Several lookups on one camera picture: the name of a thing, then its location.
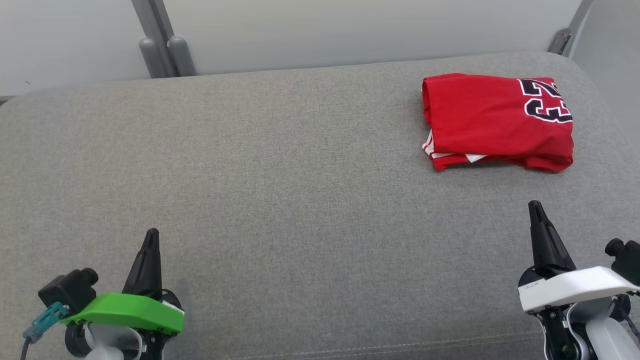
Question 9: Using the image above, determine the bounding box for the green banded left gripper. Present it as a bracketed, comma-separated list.
[59, 228, 186, 336]

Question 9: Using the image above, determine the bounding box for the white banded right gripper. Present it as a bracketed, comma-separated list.
[517, 200, 640, 314]

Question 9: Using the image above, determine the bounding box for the red jersey shirt white trim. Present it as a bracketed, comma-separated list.
[421, 72, 575, 174]

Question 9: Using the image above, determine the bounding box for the teal plug left camera cable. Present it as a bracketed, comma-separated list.
[19, 301, 70, 360]

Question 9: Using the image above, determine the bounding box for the grey metal corner post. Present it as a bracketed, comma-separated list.
[548, 0, 596, 56]

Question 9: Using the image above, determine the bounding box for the grey metal partition post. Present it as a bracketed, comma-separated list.
[130, 0, 197, 80]

